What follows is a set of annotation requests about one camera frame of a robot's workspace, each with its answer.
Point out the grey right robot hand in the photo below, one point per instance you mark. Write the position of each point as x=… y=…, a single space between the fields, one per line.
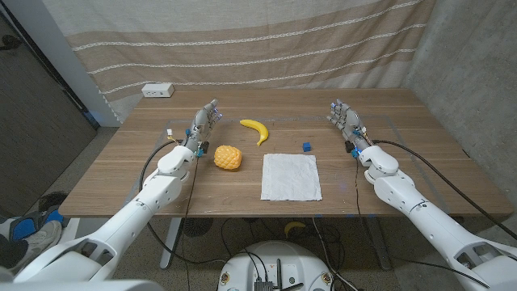
x=349 y=123

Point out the orange toy pineapple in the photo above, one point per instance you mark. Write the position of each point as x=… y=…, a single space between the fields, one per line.
x=228 y=157

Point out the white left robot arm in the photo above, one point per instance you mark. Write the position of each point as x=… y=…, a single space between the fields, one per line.
x=121 y=226

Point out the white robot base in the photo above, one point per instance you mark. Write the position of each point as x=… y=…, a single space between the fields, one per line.
x=278 y=258

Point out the dark panel door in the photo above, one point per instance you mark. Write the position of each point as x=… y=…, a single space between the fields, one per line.
x=36 y=133

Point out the black round floor fan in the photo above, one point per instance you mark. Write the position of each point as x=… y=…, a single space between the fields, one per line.
x=197 y=226

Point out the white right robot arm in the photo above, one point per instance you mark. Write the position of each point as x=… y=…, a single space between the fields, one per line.
x=436 y=226

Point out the black round floor object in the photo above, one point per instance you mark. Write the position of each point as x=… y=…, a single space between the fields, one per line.
x=52 y=200

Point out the beige striped curtain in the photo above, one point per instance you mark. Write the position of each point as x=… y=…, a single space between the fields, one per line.
x=242 y=52

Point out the yellow toy banana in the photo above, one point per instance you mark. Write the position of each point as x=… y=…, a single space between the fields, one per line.
x=258 y=127

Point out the white cloth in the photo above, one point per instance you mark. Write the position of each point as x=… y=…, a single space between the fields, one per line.
x=291 y=178

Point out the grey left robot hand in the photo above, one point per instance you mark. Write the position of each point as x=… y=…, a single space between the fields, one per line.
x=200 y=129

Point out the white power strip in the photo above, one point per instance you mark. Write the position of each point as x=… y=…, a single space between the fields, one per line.
x=157 y=90

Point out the small blue block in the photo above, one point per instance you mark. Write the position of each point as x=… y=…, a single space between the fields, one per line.
x=307 y=146

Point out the yellow banana on floor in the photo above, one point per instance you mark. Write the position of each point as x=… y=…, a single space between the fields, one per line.
x=294 y=226

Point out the grey sneaker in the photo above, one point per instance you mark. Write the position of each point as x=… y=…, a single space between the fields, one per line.
x=38 y=242

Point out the white table leg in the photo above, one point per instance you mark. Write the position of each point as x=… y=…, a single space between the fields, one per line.
x=169 y=242

